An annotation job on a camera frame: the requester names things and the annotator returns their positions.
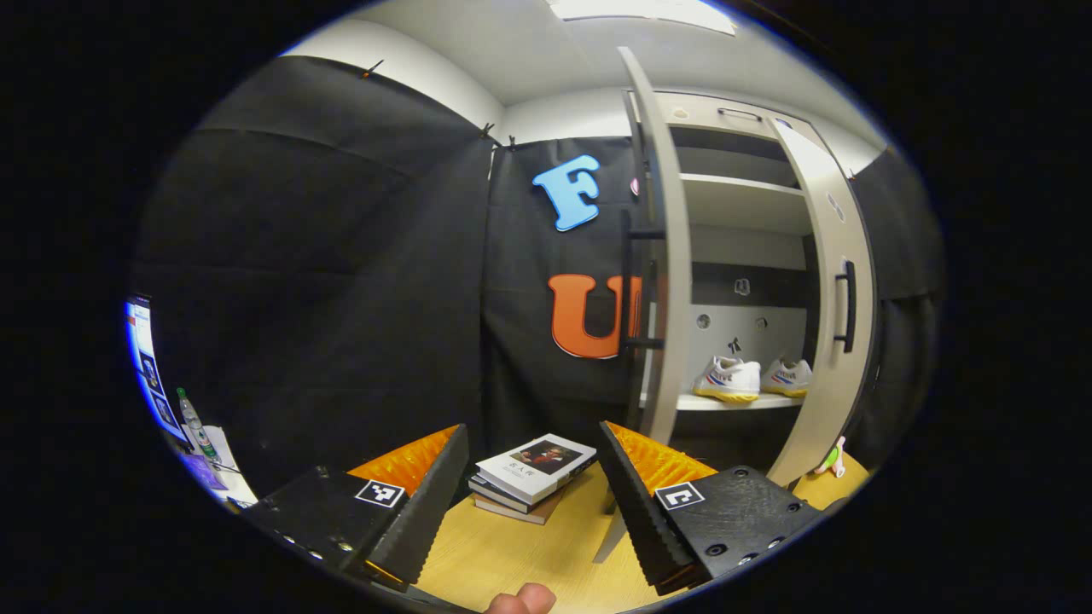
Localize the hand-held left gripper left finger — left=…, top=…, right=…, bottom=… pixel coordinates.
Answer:
left=243, top=424, right=472, bottom=592

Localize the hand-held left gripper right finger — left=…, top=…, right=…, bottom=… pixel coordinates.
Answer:
left=597, top=420, right=827, bottom=596

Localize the white canvas shoe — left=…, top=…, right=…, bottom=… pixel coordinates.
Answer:
left=692, top=356, right=762, bottom=404
left=761, top=358, right=813, bottom=399

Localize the white shoe cabinet door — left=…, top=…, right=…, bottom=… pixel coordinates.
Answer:
left=591, top=47, right=694, bottom=565
left=764, top=115, right=880, bottom=489

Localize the white and grey shoe cabinet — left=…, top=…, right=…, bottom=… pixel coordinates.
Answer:
left=631, top=90, right=854, bottom=478

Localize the white cabinet drawer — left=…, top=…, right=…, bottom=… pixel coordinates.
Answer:
left=657, top=92, right=824, bottom=142

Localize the black book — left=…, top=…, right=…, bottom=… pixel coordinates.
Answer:
left=468, top=476, right=534, bottom=515

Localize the green and pink toy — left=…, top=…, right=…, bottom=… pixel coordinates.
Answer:
left=813, top=435, right=847, bottom=478

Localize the black backdrop cloth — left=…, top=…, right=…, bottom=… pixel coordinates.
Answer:
left=128, top=55, right=496, bottom=504
left=849, top=145, right=946, bottom=470
left=480, top=136, right=658, bottom=449

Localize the white paper sheet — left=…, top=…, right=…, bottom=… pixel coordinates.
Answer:
left=183, top=425, right=257, bottom=504

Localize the clear plastic bottle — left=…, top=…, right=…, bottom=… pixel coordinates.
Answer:
left=176, top=387, right=220, bottom=463

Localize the computer monitor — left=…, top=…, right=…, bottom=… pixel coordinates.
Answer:
left=125, top=294, right=190, bottom=444

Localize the ceiling light panel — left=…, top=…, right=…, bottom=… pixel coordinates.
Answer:
left=546, top=0, right=736, bottom=37

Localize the black door handle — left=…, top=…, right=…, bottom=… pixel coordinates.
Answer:
left=834, top=260, right=857, bottom=354
left=619, top=209, right=668, bottom=350

